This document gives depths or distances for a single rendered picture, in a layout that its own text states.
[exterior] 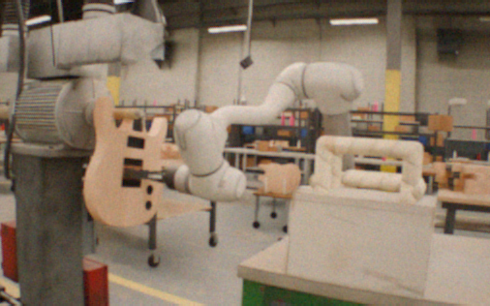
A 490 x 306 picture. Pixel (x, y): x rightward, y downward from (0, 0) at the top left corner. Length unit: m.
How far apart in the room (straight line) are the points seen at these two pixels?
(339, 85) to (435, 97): 10.68
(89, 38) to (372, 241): 0.95
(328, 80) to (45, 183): 1.07
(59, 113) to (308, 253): 0.92
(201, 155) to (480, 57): 11.52
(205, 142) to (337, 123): 0.59
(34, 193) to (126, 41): 0.70
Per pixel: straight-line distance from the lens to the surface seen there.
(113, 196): 1.30
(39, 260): 1.59
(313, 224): 0.76
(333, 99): 1.39
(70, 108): 1.36
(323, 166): 0.76
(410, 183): 0.73
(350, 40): 12.60
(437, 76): 12.09
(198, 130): 1.00
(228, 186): 1.08
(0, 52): 1.72
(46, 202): 1.53
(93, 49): 1.22
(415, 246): 0.73
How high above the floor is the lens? 1.21
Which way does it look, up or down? 3 degrees down
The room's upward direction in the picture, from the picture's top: 3 degrees clockwise
